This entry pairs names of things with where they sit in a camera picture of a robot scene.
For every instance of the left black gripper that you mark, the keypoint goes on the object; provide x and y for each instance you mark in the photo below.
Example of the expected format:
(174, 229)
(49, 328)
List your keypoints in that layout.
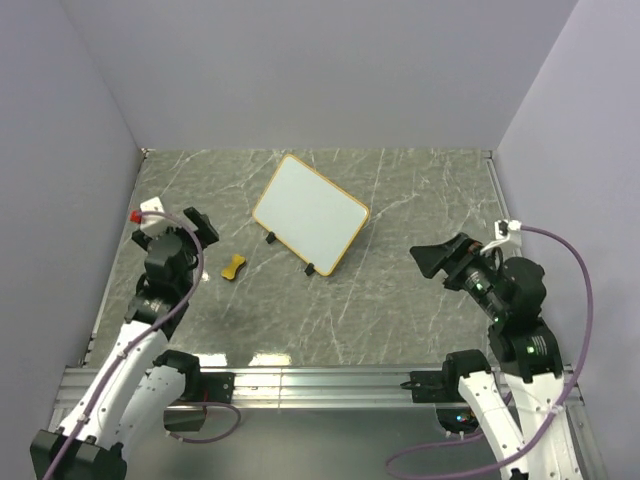
(200, 221)

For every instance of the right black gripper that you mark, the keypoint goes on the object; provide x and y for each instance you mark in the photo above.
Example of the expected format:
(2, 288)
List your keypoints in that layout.
(455, 253)

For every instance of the yellow bone-shaped eraser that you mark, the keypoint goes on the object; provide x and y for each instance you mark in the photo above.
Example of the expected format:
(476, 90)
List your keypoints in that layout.
(236, 264)

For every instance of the yellow framed whiteboard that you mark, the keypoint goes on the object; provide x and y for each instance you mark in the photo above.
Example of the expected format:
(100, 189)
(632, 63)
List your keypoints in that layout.
(312, 216)

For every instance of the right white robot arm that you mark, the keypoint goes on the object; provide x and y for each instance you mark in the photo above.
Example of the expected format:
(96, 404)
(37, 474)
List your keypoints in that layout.
(529, 434)

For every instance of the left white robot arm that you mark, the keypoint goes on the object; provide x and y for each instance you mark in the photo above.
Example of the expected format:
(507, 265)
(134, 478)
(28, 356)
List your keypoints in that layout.
(140, 377)

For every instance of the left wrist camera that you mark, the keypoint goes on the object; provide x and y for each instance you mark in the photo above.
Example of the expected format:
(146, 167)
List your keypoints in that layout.
(149, 217)

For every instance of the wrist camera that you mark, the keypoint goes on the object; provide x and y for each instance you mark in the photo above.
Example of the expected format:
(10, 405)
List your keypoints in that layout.
(508, 235)
(149, 217)

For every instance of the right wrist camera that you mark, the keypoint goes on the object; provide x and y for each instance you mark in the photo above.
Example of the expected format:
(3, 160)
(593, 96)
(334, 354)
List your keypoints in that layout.
(508, 235)

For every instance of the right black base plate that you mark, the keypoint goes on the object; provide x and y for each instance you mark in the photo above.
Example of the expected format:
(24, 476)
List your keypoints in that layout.
(433, 387)

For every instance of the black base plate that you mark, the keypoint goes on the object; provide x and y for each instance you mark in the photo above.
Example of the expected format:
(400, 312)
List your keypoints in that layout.
(209, 387)
(433, 387)

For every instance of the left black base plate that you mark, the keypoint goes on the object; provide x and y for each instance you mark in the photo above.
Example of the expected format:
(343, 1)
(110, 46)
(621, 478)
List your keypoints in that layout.
(209, 387)

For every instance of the aluminium mounting rail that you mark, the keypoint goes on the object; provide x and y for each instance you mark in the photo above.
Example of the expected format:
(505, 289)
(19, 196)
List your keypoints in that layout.
(338, 387)

